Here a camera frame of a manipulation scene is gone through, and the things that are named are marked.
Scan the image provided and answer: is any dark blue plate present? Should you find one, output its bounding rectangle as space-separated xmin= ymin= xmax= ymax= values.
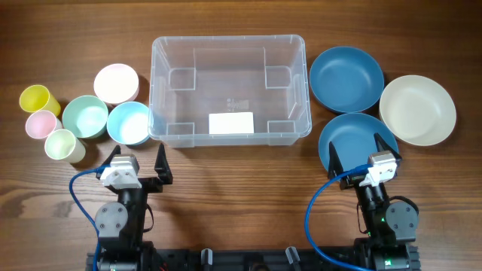
xmin=309 ymin=46 xmax=385 ymax=114
xmin=319 ymin=113 xmax=398 ymax=171

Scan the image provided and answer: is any mint green bowl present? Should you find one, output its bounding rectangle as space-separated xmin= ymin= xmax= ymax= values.
xmin=62 ymin=96 xmax=108 ymax=139

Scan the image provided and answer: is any yellow cup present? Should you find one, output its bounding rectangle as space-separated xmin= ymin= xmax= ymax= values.
xmin=19 ymin=84 xmax=61 ymax=117

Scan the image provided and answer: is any pink cup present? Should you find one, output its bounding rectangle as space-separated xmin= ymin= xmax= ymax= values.
xmin=25 ymin=110 xmax=63 ymax=139

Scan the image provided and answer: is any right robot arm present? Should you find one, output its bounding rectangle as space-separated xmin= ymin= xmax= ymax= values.
xmin=327 ymin=132 xmax=421 ymax=270

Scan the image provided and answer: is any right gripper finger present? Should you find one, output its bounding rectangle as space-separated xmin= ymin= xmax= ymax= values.
xmin=374 ymin=132 xmax=401 ymax=160
xmin=328 ymin=142 xmax=344 ymax=179

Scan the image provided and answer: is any clear plastic storage container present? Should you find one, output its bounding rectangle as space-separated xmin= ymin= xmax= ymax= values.
xmin=148 ymin=35 xmax=312 ymax=148

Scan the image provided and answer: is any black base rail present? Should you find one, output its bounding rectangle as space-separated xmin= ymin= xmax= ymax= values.
xmin=86 ymin=246 xmax=422 ymax=271

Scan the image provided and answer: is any left blue cable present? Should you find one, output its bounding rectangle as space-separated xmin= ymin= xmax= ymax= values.
xmin=69 ymin=165 xmax=112 ymax=271

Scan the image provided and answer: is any light blue bowl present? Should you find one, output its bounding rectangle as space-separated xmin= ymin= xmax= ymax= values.
xmin=107 ymin=102 xmax=149 ymax=145

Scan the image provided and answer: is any pale green cup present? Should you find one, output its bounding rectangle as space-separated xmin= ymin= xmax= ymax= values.
xmin=44 ymin=129 xmax=86 ymax=163

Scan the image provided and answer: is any blue cable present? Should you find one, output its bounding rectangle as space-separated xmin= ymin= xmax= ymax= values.
xmin=304 ymin=163 xmax=374 ymax=271
xmin=69 ymin=165 xmax=112 ymax=271

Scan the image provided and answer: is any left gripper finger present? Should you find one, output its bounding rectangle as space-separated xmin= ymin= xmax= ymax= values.
xmin=102 ymin=145 xmax=121 ymax=166
xmin=154 ymin=144 xmax=173 ymax=184

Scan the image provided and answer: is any right blue cable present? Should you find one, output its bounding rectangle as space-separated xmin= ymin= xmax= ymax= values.
xmin=304 ymin=163 xmax=374 ymax=271

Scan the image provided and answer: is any pink bowl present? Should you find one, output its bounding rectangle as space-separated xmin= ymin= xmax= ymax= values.
xmin=93 ymin=63 xmax=139 ymax=105

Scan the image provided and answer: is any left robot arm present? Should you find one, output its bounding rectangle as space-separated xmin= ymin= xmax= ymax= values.
xmin=89 ymin=145 xmax=173 ymax=271

